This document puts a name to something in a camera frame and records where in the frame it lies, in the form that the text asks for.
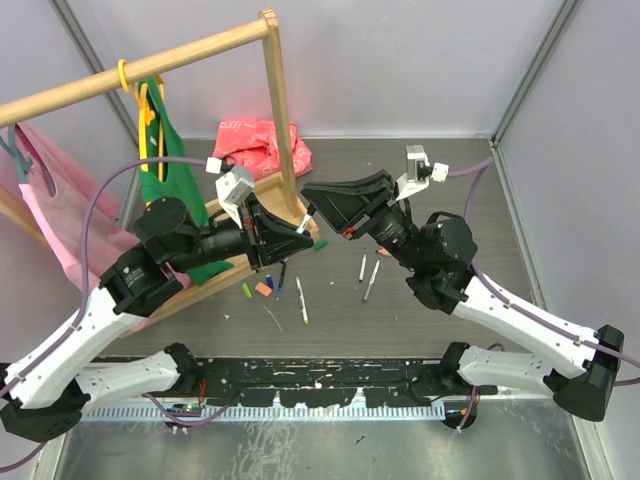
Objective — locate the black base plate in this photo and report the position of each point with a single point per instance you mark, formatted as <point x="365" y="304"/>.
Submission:
<point x="314" y="383"/>

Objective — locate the white cable duct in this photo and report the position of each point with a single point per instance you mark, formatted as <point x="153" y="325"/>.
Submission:
<point x="144" y="411"/>

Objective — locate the blue pen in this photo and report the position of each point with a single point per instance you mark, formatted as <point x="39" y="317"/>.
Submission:
<point x="281" y="279"/>

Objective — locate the yellow plastic hanger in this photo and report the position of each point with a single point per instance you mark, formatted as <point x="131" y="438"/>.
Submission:
<point x="147" y="114"/>

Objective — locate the short white pen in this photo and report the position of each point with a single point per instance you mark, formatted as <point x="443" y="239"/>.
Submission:
<point x="362" y="268"/>

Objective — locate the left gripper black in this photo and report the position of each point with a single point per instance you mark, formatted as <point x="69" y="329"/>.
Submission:
<point x="272" y="239"/>

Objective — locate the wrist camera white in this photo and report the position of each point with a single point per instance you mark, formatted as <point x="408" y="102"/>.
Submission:
<point x="232" y="190"/>
<point x="419" y="173"/>

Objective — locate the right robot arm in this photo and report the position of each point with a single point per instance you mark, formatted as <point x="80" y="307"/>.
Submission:
<point x="575" y="366"/>

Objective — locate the long white green pen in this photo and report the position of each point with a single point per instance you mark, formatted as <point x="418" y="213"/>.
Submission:
<point x="371" y="281"/>

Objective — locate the dark green pen cap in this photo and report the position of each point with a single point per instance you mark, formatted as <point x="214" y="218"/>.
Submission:
<point x="320" y="244"/>

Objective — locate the white pen black tip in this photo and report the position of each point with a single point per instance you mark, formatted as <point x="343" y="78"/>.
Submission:
<point x="302" y="227"/>

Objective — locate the green tank top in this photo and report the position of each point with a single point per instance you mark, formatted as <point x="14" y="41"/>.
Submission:
<point x="169" y="179"/>

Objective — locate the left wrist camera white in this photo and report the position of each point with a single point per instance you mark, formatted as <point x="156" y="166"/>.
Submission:
<point x="232" y="190"/>

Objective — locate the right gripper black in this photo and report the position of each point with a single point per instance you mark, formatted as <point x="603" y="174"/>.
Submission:
<point x="345" y="207"/>

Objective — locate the white pen green tip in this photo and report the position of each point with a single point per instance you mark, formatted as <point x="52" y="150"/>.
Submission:
<point x="303" y="308"/>

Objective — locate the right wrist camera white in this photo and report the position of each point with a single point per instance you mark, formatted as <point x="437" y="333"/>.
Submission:
<point x="419" y="173"/>

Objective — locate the grey blue hanger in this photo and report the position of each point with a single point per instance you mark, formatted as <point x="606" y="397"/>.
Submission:
<point x="24" y="157"/>

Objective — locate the orange eraser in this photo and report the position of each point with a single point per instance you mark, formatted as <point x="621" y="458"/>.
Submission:
<point x="263" y="289"/>

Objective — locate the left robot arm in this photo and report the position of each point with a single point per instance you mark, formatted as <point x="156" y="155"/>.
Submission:
<point x="49" y="390"/>

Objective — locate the pink shirt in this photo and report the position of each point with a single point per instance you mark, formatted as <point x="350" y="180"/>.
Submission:
<point x="61" y="217"/>

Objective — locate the red patterned cloth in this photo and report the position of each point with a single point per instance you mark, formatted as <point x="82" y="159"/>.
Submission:
<point x="252" y="143"/>

